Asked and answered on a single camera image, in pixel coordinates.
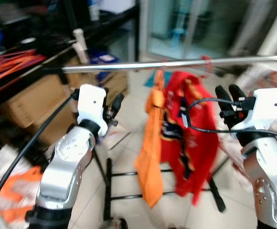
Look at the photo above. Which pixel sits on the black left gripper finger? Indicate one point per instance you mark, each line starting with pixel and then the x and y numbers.
pixel 106 93
pixel 118 104

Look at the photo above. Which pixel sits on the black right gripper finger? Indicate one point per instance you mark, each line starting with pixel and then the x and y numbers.
pixel 237 93
pixel 223 94

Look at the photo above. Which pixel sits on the silver white jacket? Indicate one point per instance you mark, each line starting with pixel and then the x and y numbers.
pixel 253 78

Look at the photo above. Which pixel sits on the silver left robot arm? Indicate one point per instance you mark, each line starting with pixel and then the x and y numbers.
pixel 67 157

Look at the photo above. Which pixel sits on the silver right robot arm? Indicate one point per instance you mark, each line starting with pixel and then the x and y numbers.
pixel 267 176

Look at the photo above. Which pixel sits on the red plastic clothes hanger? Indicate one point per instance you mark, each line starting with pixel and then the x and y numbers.
pixel 208 61

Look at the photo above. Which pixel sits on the brown cardboard box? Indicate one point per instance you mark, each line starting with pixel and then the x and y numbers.
pixel 33 105
pixel 119 83

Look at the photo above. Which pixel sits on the blue printed box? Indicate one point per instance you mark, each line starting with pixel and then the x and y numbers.
pixel 102 56

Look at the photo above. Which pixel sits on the teal floor mat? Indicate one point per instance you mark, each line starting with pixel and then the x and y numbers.
pixel 150 80

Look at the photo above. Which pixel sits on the red shirt with dark print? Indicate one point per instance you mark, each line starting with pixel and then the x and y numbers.
pixel 196 148

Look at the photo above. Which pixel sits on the white clothes reaching pole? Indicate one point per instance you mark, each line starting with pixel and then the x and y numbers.
pixel 81 47

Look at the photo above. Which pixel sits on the orange polo shirt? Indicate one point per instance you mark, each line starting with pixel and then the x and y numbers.
pixel 150 152

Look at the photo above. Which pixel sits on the black shelf unit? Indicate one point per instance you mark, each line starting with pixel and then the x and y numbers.
pixel 114 24

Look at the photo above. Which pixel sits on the glass sliding door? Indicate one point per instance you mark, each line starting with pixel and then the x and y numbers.
pixel 200 24

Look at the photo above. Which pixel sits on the stack of orange hangers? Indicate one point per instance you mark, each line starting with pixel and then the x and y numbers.
pixel 9 64

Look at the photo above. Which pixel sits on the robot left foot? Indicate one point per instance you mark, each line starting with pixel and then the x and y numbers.
pixel 113 224

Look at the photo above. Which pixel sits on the orange and white plastic bag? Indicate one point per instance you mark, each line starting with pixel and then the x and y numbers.
pixel 14 191

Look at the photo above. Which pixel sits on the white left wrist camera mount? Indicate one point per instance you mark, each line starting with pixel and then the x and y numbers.
pixel 90 102

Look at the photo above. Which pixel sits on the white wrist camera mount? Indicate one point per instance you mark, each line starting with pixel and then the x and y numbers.
pixel 90 102
pixel 268 105

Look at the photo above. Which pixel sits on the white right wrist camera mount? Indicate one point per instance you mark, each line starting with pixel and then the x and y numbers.
pixel 268 105

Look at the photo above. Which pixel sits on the chrome clothes rack rail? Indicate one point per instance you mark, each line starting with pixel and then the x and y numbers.
pixel 176 63

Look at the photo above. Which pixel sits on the black clothes rack frame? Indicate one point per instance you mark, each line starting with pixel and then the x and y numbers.
pixel 108 191

